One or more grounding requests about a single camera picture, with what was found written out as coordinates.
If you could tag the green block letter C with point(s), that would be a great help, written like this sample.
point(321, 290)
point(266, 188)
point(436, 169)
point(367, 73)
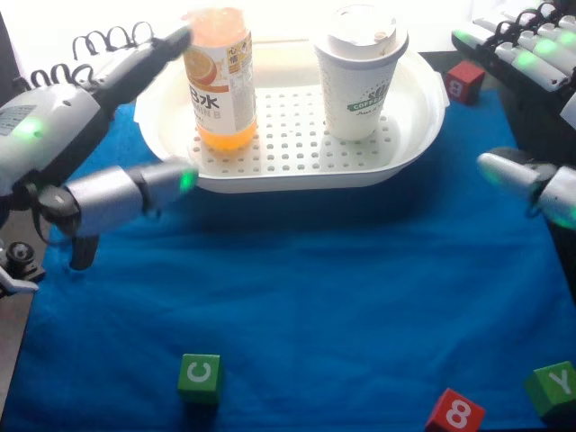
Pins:
point(200, 375)

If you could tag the white perforated tray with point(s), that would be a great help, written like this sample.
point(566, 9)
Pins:
point(292, 153)

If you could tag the green block letter Y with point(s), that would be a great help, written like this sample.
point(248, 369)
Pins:
point(555, 387)

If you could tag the blue table cloth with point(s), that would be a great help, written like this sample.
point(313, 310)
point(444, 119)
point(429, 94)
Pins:
point(292, 292)

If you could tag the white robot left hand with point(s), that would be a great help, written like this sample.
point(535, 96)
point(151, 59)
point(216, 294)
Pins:
point(49, 130)

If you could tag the clear plastic water bottle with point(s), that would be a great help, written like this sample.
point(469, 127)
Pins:
point(220, 103)

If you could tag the white paper coffee cup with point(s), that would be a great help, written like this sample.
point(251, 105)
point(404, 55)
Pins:
point(355, 90)

